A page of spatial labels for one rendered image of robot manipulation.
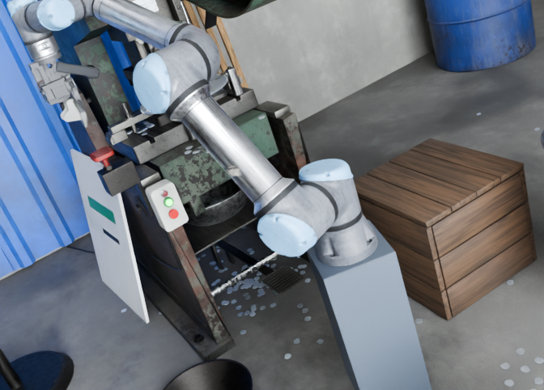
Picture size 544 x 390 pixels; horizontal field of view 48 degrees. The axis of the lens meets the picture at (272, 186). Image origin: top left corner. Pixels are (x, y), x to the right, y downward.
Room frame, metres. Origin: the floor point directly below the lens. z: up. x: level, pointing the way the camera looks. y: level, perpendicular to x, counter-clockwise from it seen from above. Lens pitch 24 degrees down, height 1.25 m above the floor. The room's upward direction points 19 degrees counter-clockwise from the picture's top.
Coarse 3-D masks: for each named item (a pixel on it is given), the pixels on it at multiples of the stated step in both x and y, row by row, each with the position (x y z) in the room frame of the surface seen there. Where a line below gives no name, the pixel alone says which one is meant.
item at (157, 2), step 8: (136, 0) 1.93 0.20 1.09; (144, 0) 1.94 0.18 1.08; (152, 0) 1.95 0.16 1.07; (160, 0) 1.96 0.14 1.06; (152, 8) 1.95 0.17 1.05; (160, 8) 1.96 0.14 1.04; (168, 8) 1.97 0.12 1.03; (168, 16) 1.96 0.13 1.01; (136, 40) 1.90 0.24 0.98; (128, 48) 1.99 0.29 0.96; (136, 48) 1.91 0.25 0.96; (144, 48) 1.92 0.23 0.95; (152, 48) 1.90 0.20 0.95; (128, 56) 2.02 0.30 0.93; (136, 56) 1.94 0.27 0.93; (144, 56) 1.92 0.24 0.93; (136, 64) 1.97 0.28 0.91
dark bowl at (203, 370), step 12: (216, 360) 1.51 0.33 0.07; (228, 360) 1.49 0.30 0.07; (192, 372) 1.51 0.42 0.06; (204, 372) 1.50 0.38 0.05; (216, 372) 1.49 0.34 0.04; (228, 372) 1.47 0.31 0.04; (240, 372) 1.44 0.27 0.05; (168, 384) 1.48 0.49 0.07; (180, 384) 1.48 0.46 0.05; (192, 384) 1.48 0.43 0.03; (204, 384) 1.48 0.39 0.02; (216, 384) 1.47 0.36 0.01; (228, 384) 1.45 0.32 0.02; (240, 384) 1.42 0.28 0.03; (252, 384) 1.36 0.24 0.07
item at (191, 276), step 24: (96, 120) 2.14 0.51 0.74; (96, 144) 2.10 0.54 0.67; (144, 168) 1.76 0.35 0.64; (144, 216) 1.81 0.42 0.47; (144, 240) 2.04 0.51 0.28; (168, 240) 1.66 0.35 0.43; (144, 264) 2.25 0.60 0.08; (168, 264) 1.83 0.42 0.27; (192, 264) 1.65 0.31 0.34; (144, 288) 2.14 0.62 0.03; (168, 288) 2.00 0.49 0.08; (192, 288) 1.64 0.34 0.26; (168, 312) 1.91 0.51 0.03; (192, 312) 1.79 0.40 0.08; (216, 312) 1.65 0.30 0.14; (192, 336) 1.73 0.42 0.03; (216, 336) 1.64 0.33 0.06
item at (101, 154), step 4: (100, 148) 1.70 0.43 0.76; (104, 148) 1.69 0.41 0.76; (108, 148) 1.68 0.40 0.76; (92, 152) 1.69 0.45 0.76; (96, 152) 1.68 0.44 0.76; (100, 152) 1.66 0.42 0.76; (104, 152) 1.65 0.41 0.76; (108, 152) 1.65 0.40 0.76; (112, 152) 1.65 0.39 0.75; (92, 156) 1.66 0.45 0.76; (96, 156) 1.64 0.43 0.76; (100, 156) 1.64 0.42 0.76; (104, 156) 1.64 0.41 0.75; (108, 156) 1.64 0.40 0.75; (96, 160) 1.64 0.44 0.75; (100, 160) 1.64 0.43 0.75; (104, 160) 1.67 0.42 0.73; (104, 164) 1.67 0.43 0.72; (108, 164) 1.67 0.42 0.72
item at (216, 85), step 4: (216, 76) 1.98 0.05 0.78; (224, 76) 1.94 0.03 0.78; (212, 80) 1.95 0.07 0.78; (216, 80) 1.93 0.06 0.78; (220, 80) 1.91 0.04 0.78; (224, 80) 1.90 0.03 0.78; (212, 84) 1.90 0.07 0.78; (216, 84) 1.88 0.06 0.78; (220, 84) 1.87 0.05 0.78; (224, 84) 1.84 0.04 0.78; (212, 88) 1.85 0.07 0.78; (216, 88) 1.83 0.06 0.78; (220, 88) 1.82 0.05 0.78; (212, 92) 1.79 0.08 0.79; (140, 108) 1.88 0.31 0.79; (144, 108) 1.89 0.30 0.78; (144, 112) 1.85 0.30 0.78; (148, 112) 1.81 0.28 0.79; (152, 112) 1.80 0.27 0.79
